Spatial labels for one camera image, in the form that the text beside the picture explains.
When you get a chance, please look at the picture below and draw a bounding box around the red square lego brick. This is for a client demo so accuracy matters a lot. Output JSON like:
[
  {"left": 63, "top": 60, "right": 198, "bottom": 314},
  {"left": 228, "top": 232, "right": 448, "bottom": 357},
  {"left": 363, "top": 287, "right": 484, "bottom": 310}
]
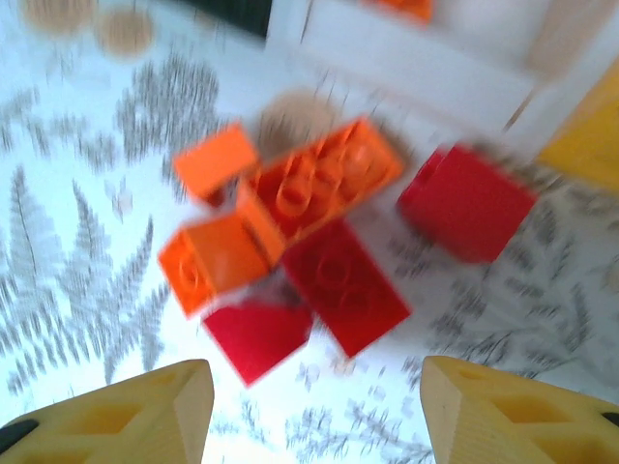
[{"left": 396, "top": 143, "right": 539, "bottom": 266}]

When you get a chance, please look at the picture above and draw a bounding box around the white plastic bin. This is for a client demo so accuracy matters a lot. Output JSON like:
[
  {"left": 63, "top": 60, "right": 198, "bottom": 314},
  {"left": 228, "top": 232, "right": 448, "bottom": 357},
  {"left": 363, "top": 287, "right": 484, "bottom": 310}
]
[{"left": 264, "top": 0, "right": 619, "bottom": 165}]

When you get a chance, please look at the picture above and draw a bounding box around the red rectangular lego brick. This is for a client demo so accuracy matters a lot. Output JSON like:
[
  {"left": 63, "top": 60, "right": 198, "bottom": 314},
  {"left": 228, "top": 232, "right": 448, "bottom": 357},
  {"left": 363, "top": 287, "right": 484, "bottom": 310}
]
[{"left": 281, "top": 222, "right": 413, "bottom": 360}]

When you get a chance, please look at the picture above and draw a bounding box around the floral patterned tablecloth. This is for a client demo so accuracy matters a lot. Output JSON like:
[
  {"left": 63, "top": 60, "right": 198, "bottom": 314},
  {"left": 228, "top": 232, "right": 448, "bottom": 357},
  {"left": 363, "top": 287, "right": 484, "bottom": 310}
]
[{"left": 0, "top": 0, "right": 619, "bottom": 464}]

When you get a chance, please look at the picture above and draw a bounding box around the large orange lego brick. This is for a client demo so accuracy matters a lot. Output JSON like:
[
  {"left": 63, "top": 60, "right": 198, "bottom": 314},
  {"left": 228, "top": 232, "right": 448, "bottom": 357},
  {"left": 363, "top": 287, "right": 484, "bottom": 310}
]
[{"left": 236, "top": 117, "right": 406, "bottom": 257}]

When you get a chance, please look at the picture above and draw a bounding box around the red sloped lego brick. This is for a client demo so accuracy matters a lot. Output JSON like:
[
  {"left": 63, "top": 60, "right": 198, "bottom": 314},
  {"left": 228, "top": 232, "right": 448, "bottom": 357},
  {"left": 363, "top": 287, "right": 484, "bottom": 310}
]
[{"left": 201, "top": 298, "right": 314, "bottom": 390}]

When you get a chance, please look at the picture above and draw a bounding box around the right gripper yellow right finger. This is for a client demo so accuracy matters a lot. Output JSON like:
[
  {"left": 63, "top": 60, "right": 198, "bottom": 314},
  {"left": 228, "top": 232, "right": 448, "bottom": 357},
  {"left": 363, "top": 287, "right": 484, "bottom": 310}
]
[{"left": 419, "top": 356, "right": 619, "bottom": 464}]

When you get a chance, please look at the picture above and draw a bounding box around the small orange lego brick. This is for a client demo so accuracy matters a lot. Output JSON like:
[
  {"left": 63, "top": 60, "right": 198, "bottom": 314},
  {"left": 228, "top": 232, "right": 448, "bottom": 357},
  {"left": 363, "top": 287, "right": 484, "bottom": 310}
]
[{"left": 172, "top": 122, "right": 259, "bottom": 207}]

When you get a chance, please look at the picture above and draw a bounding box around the yellow plastic bin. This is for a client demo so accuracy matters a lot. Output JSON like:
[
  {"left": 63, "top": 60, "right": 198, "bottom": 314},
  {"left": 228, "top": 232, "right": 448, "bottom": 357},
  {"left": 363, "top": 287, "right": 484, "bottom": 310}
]
[{"left": 535, "top": 60, "right": 619, "bottom": 194}]

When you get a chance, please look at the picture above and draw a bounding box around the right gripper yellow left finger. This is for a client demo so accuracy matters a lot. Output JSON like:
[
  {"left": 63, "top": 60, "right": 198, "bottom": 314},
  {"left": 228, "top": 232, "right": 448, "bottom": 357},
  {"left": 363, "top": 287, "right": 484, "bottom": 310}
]
[{"left": 0, "top": 358, "right": 216, "bottom": 464}]

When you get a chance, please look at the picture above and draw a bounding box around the orange square lego brick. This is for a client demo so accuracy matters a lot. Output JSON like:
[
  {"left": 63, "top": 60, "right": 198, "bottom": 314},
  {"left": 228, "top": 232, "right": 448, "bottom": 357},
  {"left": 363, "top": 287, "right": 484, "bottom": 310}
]
[{"left": 157, "top": 212, "right": 286, "bottom": 319}]

